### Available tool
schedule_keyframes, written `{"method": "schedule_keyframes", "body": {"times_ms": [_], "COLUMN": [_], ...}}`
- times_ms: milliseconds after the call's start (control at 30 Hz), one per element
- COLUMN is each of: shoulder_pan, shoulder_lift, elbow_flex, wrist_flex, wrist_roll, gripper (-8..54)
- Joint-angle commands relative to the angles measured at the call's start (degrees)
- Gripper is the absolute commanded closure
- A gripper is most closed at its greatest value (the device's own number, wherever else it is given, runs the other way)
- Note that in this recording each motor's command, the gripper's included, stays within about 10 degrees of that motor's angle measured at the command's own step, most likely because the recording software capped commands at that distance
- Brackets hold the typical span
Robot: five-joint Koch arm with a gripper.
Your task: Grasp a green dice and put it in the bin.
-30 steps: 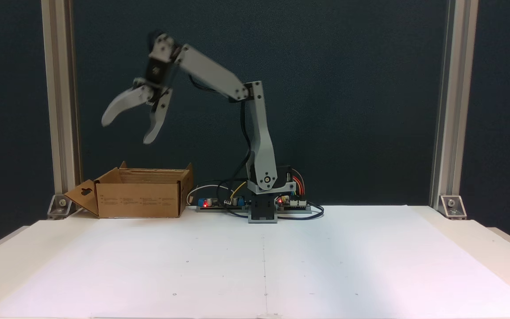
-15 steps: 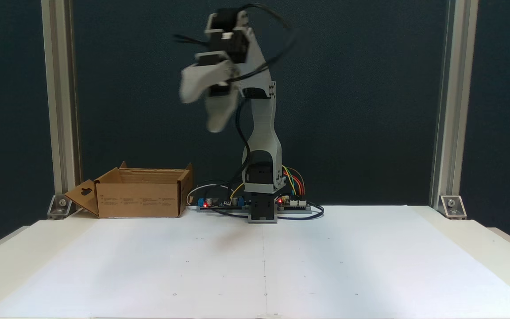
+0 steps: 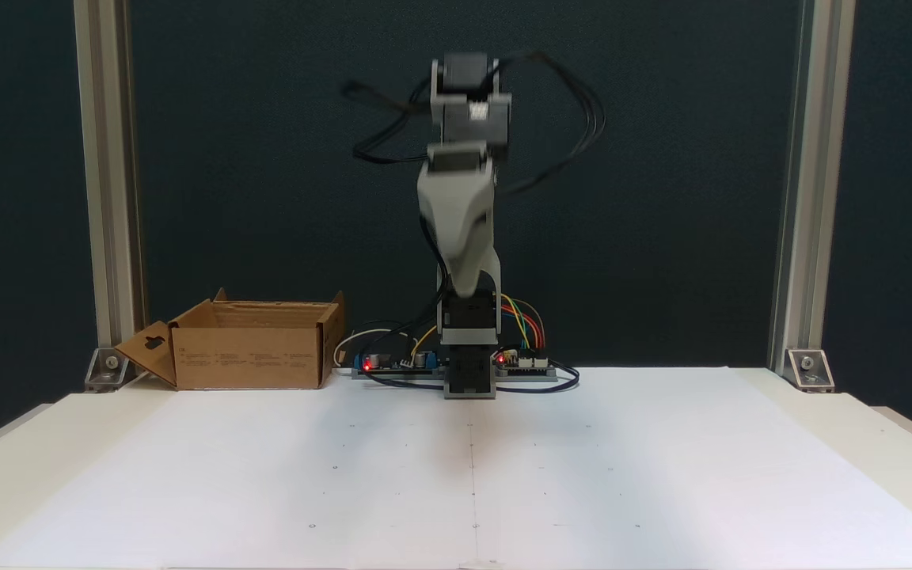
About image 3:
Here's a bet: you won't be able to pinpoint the grey tapered fixed gripper finger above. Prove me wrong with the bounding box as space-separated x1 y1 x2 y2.
418 186 502 298

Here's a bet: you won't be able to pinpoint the blue power converter board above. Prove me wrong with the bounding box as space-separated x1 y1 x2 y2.
353 348 445 379

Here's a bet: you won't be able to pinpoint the motor controller circuit board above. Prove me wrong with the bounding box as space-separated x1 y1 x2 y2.
496 348 552 374

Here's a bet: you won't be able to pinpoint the grey base mounting plate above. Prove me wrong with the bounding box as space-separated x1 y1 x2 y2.
351 366 560 383

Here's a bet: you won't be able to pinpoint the brown cardboard box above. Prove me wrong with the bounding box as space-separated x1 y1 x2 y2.
114 289 346 391

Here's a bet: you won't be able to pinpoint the black base cable ends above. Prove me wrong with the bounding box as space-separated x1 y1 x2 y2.
369 230 447 373

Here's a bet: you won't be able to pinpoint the long black servo cable bundle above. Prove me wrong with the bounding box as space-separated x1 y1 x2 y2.
341 79 435 165

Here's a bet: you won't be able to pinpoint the thin yellow wire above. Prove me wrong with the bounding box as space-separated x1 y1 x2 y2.
411 326 437 367

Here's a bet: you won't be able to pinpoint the thin white cable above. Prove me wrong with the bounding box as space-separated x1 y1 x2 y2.
334 328 395 370

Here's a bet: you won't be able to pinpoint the black wrist cable loops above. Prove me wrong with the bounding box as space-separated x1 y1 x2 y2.
496 51 606 197

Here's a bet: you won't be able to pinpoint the coloured jumper wire bundle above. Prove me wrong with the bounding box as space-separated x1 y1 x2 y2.
500 294 546 359

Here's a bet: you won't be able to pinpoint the black cable on table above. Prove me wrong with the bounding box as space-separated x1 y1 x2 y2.
357 360 581 394

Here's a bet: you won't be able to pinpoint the aluminium frame post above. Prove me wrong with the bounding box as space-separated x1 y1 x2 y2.
769 0 857 373
74 0 144 351

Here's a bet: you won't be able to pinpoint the metal corner bracket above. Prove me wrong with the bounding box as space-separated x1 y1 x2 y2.
785 348 835 393
85 348 140 393

